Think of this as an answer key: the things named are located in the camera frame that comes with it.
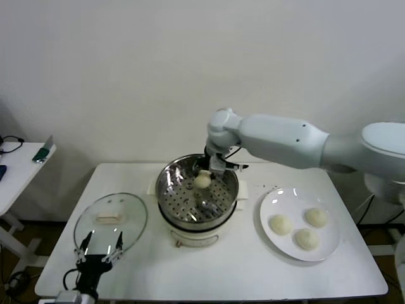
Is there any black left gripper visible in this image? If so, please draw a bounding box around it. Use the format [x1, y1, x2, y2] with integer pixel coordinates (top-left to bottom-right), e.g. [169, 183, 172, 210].
[73, 230, 125, 294]

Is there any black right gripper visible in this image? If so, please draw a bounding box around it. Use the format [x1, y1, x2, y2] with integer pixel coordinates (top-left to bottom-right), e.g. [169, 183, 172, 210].
[193, 144, 224, 174]

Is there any white steamed baozi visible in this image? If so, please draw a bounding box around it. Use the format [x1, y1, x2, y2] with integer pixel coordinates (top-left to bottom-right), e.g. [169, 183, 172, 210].
[193, 170, 212, 190]
[304, 208, 329, 228]
[268, 214, 294, 237]
[294, 227, 320, 251]

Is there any glass lid with white handle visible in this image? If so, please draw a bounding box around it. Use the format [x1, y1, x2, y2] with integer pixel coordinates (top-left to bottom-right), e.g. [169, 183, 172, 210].
[73, 192, 149, 256]

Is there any stainless steel steamer basket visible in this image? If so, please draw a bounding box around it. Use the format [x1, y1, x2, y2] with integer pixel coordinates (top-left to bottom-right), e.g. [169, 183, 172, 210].
[154, 154, 240, 224]

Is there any white electric cooking pot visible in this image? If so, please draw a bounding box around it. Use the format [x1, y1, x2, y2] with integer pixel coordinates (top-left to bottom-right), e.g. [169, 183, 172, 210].
[146, 176, 251, 248]

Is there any white round plate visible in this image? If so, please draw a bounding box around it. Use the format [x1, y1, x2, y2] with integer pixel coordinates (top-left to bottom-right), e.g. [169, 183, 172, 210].
[259, 188, 342, 262]

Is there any green card package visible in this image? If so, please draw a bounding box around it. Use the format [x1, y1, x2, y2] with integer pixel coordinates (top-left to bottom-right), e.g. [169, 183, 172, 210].
[32, 135, 58, 165]

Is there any white side table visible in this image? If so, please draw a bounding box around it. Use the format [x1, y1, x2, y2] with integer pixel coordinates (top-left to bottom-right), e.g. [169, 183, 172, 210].
[0, 141, 58, 258]

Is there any white side desk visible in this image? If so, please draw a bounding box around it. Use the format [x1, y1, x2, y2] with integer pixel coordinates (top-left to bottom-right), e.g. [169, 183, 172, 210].
[357, 202, 405, 251]

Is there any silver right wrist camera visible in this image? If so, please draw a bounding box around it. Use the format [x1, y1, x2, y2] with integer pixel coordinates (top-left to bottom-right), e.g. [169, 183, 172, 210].
[209, 153, 250, 174]

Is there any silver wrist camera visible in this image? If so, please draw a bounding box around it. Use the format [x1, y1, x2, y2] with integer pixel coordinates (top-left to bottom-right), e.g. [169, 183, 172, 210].
[54, 290, 82, 304]
[209, 153, 250, 174]

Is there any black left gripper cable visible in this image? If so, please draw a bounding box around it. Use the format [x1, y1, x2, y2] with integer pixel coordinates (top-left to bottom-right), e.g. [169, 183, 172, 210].
[62, 268, 80, 291]

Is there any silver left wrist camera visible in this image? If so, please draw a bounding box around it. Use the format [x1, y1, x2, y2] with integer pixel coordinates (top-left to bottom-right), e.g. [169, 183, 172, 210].
[54, 290, 82, 304]

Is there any thin black cable with plug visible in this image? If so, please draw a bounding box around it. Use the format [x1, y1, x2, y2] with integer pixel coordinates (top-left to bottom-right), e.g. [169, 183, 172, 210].
[0, 136, 25, 156]

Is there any white power cable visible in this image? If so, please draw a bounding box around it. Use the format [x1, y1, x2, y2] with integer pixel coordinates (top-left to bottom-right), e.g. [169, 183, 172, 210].
[353, 193, 376, 216]

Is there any black power adapter cable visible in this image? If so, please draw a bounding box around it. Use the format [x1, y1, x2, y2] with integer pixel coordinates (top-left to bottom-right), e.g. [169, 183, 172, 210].
[357, 194, 379, 225]

